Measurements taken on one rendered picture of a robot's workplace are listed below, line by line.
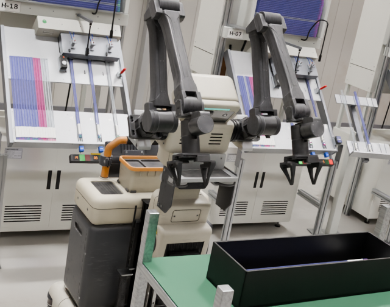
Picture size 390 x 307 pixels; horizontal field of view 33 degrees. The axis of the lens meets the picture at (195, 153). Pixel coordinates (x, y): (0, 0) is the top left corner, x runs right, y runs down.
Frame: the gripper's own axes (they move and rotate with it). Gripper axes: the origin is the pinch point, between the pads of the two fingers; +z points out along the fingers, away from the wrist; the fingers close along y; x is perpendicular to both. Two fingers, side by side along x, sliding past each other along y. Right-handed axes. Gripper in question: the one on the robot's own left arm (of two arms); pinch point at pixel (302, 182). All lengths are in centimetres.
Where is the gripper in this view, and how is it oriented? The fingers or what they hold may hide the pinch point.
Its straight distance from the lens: 228.5
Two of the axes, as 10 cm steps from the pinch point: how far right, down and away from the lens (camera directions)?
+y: 8.6, 0.0, 5.1
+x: -5.0, 1.1, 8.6
